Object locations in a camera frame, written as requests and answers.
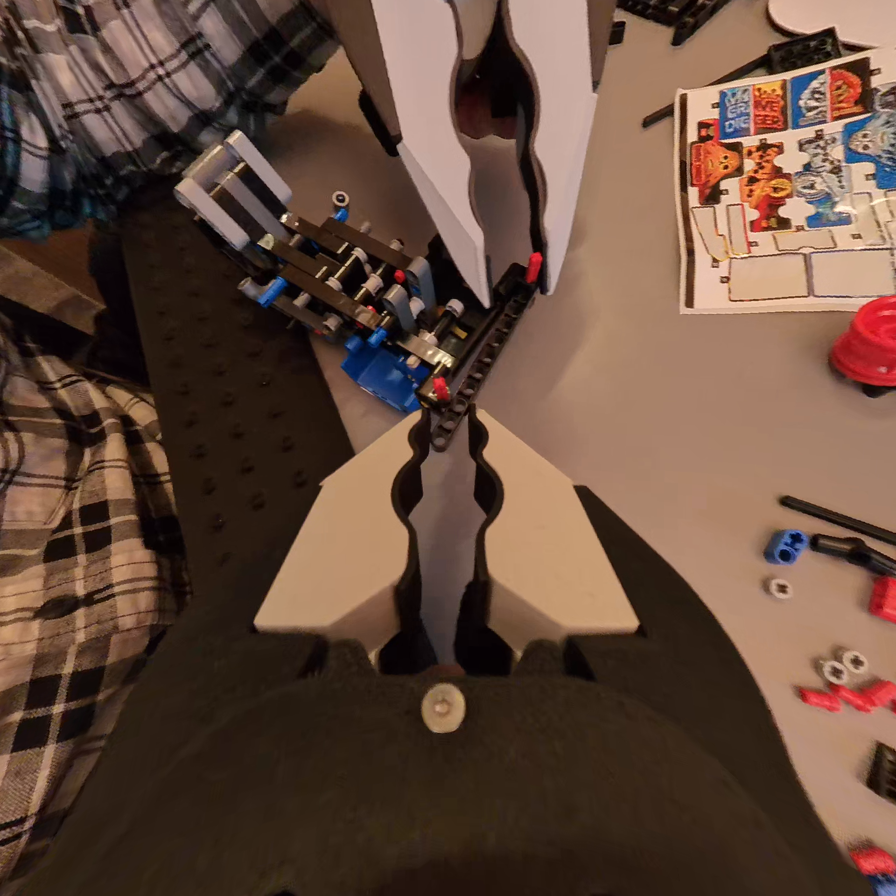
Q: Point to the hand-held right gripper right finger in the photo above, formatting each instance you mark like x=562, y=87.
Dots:
x=560, y=560

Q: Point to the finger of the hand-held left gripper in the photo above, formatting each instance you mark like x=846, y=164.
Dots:
x=560, y=105
x=420, y=105

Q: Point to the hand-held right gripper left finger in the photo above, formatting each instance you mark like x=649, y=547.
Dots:
x=329, y=560

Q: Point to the black toy vehicle chassis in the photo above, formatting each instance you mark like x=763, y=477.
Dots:
x=315, y=280

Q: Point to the long black holed beam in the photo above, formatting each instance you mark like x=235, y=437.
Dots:
x=483, y=371

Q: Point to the person's left forearm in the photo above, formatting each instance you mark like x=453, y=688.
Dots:
x=140, y=84

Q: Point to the grey desk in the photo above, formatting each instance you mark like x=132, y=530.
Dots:
x=630, y=420

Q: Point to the black perforated board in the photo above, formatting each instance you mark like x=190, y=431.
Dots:
x=231, y=420

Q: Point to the pile of small toy pieces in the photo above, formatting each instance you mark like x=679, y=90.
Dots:
x=785, y=546

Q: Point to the person in plaid shirt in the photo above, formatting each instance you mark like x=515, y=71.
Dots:
x=70, y=560

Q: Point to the colourful sticker sheet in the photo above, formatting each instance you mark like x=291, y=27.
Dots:
x=770, y=273

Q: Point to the long black axle rod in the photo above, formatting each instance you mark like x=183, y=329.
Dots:
x=840, y=521

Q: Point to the white stand base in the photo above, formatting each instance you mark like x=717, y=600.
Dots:
x=840, y=17

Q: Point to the black toy hub piece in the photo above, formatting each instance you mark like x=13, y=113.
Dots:
x=875, y=389

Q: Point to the red toy wheel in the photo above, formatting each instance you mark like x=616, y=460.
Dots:
x=868, y=343

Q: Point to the black toy frame piece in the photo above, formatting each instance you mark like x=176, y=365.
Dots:
x=693, y=21

